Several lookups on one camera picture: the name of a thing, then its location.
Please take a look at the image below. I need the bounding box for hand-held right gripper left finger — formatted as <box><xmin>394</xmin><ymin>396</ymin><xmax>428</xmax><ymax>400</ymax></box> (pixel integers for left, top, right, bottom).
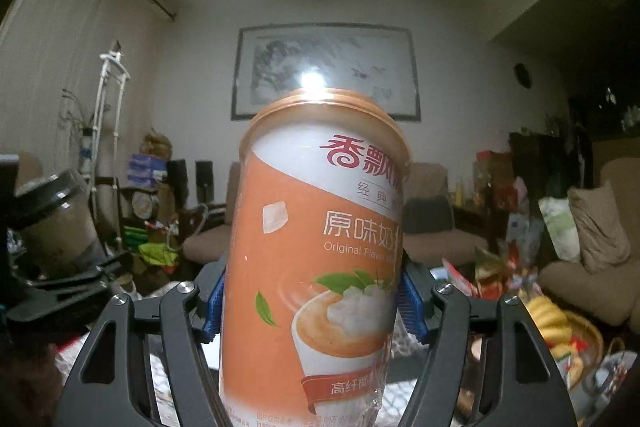
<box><xmin>52</xmin><ymin>251</ymin><xmax>232</xmax><ymax>427</ymax></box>

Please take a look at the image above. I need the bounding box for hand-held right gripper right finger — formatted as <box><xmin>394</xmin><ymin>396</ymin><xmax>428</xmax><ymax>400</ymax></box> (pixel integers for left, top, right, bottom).
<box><xmin>397</xmin><ymin>256</ymin><xmax>579</xmax><ymax>427</ymax></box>

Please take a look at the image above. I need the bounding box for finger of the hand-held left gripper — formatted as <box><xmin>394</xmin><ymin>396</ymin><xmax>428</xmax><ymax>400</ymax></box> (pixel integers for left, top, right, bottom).
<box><xmin>7</xmin><ymin>256</ymin><xmax>134</xmax><ymax>324</ymax></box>

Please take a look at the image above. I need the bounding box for paper cup with dark lid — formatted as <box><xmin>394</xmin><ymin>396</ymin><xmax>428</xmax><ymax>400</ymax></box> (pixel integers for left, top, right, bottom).
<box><xmin>14</xmin><ymin>167</ymin><xmax>109</xmax><ymax>280</ymax></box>

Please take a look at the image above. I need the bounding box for orange milk tea cup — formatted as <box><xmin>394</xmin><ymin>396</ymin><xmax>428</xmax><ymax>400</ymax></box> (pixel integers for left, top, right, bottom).
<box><xmin>218</xmin><ymin>88</ymin><xmax>414</xmax><ymax>427</ymax></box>

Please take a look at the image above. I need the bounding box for red snack packet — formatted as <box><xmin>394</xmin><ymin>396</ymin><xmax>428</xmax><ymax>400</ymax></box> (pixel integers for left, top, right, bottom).
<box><xmin>442</xmin><ymin>257</ymin><xmax>482</xmax><ymax>299</ymax></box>

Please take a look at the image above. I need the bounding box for yellow green bag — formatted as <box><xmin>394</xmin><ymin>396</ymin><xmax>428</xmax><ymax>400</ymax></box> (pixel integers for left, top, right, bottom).
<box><xmin>137</xmin><ymin>241</ymin><xmax>179</xmax><ymax>269</ymax></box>

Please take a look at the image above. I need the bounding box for black speaker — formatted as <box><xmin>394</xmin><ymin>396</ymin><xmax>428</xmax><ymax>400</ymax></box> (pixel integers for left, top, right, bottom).
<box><xmin>167</xmin><ymin>159</ymin><xmax>189</xmax><ymax>209</ymax></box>
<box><xmin>194</xmin><ymin>160</ymin><xmax>215</xmax><ymax>204</ymax></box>

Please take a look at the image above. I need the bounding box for bunch of bananas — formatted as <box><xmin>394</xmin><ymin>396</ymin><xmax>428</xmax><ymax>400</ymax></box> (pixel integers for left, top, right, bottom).
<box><xmin>524</xmin><ymin>295</ymin><xmax>574</xmax><ymax>344</ymax></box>

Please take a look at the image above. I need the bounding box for stack of blue packages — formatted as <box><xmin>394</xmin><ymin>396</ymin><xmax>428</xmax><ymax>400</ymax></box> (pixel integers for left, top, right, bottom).
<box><xmin>126</xmin><ymin>151</ymin><xmax>169</xmax><ymax>188</ymax></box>

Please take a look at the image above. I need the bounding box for white ladder rack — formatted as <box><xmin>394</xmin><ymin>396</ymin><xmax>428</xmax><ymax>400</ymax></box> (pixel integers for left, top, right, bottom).
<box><xmin>81</xmin><ymin>48</ymin><xmax>132</xmax><ymax>210</ymax></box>

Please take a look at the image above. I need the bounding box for beige curtain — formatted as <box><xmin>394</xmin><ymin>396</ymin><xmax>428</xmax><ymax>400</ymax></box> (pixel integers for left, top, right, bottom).
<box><xmin>0</xmin><ymin>0</ymin><xmax>167</xmax><ymax>212</ymax></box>

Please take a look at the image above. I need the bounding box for white green cushion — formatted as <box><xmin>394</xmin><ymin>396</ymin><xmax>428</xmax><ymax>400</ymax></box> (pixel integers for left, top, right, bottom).
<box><xmin>537</xmin><ymin>196</ymin><xmax>582</xmax><ymax>264</ymax></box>

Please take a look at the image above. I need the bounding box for beige sofa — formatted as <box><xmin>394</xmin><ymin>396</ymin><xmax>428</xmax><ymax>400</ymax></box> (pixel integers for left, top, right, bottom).
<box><xmin>539</xmin><ymin>156</ymin><xmax>640</xmax><ymax>329</ymax></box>

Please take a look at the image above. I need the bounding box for woven basket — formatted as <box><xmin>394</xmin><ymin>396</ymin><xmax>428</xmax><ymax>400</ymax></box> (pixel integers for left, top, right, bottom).
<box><xmin>549</xmin><ymin>307</ymin><xmax>607</xmax><ymax>389</ymax></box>

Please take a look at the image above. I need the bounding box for dark wooden cabinet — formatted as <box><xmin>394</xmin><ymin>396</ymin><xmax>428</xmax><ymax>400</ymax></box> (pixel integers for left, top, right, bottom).
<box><xmin>509</xmin><ymin>131</ymin><xmax>597</xmax><ymax>212</ymax></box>

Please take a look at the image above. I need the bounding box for brown cushion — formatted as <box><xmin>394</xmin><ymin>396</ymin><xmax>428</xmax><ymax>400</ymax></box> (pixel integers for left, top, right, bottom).
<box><xmin>567</xmin><ymin>181</ymin><xmax>632</xmax><ymax>276</ymax></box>

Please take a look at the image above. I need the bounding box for framed ink painting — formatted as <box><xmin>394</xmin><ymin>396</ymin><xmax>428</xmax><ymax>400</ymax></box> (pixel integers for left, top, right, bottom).
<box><xmin>230</xmin><ymin>25</ymin><xmax>422</xmax><ymax>123</ymax></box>

